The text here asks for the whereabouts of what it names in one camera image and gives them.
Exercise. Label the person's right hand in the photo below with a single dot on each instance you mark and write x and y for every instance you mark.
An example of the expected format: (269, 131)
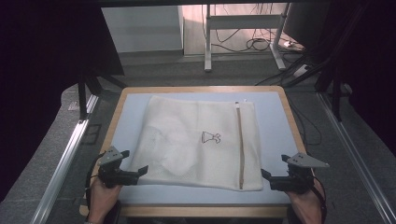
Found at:
(306, 205)

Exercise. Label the light blue table mat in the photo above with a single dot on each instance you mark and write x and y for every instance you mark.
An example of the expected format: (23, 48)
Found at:
(280, 124)

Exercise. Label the dark floor grate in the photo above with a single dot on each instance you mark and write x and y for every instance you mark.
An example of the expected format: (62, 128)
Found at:
(91, 134)

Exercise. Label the white power strip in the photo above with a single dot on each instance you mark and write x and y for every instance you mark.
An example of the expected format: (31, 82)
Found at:
(300, 70)

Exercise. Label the white cabinet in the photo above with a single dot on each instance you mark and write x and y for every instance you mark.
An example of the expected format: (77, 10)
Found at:
(140, 28)

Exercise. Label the person's left hand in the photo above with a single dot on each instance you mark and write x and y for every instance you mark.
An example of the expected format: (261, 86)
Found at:
(101, 199)

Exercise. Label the white mesh laundry bag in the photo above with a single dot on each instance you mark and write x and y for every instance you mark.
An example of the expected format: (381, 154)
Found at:
(186, 124)

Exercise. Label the wooden table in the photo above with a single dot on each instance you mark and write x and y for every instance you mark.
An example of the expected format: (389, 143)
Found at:
(202, 212)

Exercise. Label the long aluminium rail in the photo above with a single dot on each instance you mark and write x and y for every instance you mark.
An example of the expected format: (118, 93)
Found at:
(351, 146)
(62, 165)

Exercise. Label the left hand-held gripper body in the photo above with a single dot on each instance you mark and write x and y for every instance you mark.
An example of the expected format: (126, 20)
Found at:
(110, 157)

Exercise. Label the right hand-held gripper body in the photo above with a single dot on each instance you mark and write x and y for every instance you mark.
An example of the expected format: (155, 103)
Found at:
(300, 160)

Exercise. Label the black metal stand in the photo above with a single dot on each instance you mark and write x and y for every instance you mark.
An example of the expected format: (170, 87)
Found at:
(336, 99)
(82, 99)

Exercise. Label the white desk frame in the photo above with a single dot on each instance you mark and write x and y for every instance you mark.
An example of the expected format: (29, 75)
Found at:
(243, 21)

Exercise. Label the black curtain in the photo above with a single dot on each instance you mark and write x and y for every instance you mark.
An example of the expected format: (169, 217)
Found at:
(376, 77)
(40, 77)

